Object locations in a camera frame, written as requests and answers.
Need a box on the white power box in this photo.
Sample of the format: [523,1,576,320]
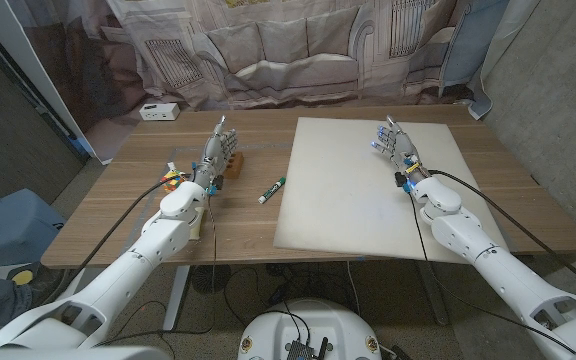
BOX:
[138,102,181,122]

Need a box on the grey table leg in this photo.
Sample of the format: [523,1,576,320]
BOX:
[415,260,450,327]

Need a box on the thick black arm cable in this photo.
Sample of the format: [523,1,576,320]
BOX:
[42,172,192,304]
[427,169,576,301]

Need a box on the blue plastic bin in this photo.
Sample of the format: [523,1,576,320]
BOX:
[0,188,67,274]

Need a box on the wooden block with holes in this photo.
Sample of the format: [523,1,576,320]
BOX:
[223,151,245,180]

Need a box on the colourful puzzle cube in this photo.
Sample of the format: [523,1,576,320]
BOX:
[160,169,188,194]

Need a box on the white robot torso base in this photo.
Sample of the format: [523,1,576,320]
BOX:
[237,298,383,360]

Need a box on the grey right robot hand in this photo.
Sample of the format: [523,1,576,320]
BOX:
[370,114,432,187]

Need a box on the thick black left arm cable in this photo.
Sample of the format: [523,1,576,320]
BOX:
[42,172,192,304]

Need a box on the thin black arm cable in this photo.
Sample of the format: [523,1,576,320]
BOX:
[206,192,219,301]
[406,191,576,356]

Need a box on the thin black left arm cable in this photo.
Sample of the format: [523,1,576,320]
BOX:
[206,192,219,301]

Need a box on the white table leg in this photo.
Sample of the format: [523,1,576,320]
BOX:
[161,264,192,332]

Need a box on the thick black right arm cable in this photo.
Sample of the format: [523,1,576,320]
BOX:
[427,169,576,301]

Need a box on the white memory foam sheet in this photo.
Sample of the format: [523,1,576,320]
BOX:
[273,116,512,265]

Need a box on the white robot chest edge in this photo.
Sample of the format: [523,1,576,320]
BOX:
[0,346,172,360]

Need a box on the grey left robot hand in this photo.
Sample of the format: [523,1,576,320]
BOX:
[190,115,239,189]

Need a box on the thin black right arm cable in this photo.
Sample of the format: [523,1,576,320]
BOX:
[406,191,576,356]

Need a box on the black floor cable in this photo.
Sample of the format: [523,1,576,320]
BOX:
[95,299,215,348]

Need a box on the green and white marker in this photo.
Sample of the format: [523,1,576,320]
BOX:
[257,176,287,205]

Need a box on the yellow and black floor mat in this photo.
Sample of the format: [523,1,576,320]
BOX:
[0,263,37,287]

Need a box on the white partition panel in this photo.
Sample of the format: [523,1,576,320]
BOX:
[0,0,114,165]

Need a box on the round black floor base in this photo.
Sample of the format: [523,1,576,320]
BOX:
[191,264,232,295]

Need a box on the printed sofa backdrop cloth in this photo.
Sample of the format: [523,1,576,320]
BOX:
[7,0,512,164]

